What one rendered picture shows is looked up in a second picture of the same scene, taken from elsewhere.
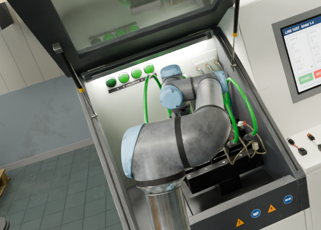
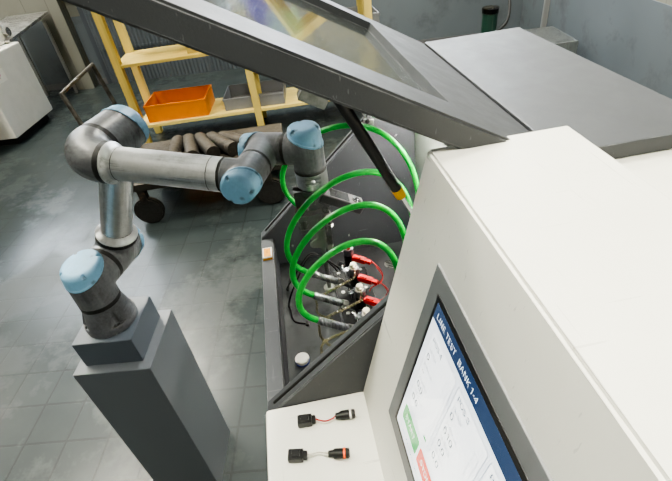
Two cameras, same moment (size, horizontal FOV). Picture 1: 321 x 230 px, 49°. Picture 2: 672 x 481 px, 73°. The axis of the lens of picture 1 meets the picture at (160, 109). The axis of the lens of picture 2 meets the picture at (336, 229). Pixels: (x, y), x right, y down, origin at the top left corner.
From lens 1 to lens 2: 1.62 m
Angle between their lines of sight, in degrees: 79
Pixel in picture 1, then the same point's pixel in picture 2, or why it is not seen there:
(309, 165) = (269, 418)
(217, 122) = (70, 152)
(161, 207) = not seen: hidden behind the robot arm
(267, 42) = (419, 280)
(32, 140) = not seen: outside the picture
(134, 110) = not seen: hidden behind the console
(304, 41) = (444, 390)
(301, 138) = (350, 439)
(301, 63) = (419, 400)
